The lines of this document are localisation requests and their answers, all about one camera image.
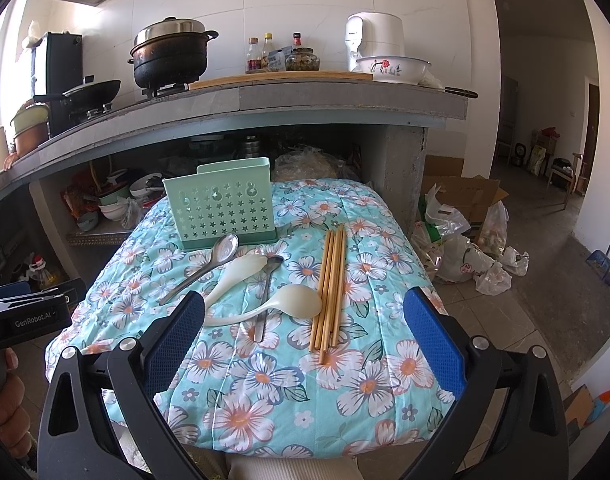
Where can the black frying pan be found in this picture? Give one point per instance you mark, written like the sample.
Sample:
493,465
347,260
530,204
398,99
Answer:
85,96

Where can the person left hand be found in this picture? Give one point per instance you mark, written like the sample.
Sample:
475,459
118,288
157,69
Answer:
15,423

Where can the stack of bowls under counter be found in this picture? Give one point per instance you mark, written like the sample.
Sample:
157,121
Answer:
128,187

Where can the wooden chopstick three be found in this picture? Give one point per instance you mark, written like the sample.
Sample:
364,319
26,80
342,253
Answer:
322,350

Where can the white plastic bags pile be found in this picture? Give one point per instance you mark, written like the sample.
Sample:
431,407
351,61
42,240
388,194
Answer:
441,239

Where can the floral enamel basin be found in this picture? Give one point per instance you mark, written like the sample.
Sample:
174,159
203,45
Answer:
393,68

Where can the sauce bottle red cap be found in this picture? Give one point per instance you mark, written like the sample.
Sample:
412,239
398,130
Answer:
297,40

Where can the sauce bottle yellow cap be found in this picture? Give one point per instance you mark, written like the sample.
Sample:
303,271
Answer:
269,53

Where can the small metal spoon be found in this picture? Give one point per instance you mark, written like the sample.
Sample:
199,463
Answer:
273,263

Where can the black stock pot with lid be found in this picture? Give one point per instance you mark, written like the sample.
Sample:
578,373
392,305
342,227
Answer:
172,51

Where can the floral quilted cloth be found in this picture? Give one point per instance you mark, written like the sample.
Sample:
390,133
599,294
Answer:
273,398

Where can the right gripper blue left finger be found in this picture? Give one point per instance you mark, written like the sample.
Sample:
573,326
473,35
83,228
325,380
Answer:
167,341

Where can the cardboard box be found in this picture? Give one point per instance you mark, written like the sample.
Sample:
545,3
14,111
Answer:
471,196

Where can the wooden cutting board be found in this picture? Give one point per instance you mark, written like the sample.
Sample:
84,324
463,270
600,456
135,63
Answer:
266,78

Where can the stacked enamel pots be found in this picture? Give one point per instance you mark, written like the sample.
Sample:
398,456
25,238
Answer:
30,127

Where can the large metal spoon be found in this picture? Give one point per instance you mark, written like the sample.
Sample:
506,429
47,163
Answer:
222,252

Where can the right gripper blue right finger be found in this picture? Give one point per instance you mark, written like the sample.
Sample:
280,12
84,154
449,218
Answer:
443,355

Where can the green plastic utensil caddy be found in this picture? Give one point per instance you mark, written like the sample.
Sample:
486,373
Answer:
220,198

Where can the cooking oil bottle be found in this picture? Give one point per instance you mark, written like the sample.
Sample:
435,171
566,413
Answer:
41,274

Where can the white plastic ladle spoon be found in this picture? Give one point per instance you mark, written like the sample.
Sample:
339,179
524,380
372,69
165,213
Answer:
295,300

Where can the sauce bottle red label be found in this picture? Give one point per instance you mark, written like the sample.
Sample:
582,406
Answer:
254,55

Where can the glass jar with pickles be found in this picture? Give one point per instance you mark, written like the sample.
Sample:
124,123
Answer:
301,58

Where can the black box appliance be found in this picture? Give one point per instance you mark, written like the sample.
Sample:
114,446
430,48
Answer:
57,66

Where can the wooden chopstick five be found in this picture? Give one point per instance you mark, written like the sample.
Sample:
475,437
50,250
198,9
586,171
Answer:
340,284

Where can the wooden chopstick four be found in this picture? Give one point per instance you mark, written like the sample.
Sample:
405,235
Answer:
331,291

